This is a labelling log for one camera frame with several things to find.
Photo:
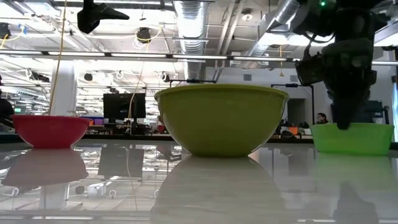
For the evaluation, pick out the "bright green plastic bowl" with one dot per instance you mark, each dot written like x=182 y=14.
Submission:
x=357 y=140

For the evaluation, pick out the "white round pillar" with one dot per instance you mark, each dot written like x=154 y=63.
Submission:
x=63 y=88

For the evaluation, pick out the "silver ribbed ventilation duct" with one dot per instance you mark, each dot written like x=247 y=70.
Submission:
x=192 y=28

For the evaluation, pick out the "black overhead stand frame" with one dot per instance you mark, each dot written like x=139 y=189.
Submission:
x=298 y=90
x=192 y=81

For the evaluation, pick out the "black ceiling-mounted device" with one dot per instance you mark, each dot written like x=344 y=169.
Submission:
x=143 y=34

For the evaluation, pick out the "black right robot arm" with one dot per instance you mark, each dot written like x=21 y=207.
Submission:
x=342 y=15

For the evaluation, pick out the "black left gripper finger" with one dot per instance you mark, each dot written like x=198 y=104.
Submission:
x=115 y=14

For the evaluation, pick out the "long ceiling light bar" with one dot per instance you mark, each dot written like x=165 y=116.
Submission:
x=140 y=55

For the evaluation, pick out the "black computer monitor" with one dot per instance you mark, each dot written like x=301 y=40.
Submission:
x=124 y=105

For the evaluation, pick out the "dark teal machine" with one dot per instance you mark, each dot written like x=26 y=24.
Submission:
x=376 y=112

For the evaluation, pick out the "person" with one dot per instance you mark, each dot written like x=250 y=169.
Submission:
x=321 y=119
x=5 y=110

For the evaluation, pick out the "orange box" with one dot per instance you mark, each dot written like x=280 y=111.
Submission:
x=293 y=130

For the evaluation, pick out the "red plastic bowl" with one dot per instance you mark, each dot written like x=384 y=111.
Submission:
x=49 y=130

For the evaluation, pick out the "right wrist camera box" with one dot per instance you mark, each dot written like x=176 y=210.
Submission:
x=309 y=70

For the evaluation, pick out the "large olive green bowl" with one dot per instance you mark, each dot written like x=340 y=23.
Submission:
x=222 y=121

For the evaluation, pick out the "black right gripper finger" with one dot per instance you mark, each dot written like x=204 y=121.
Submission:
x=357 y=105
x=338 y=109

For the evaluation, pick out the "silver slanted ventilation duct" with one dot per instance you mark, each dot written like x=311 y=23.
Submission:
x=270 y=31

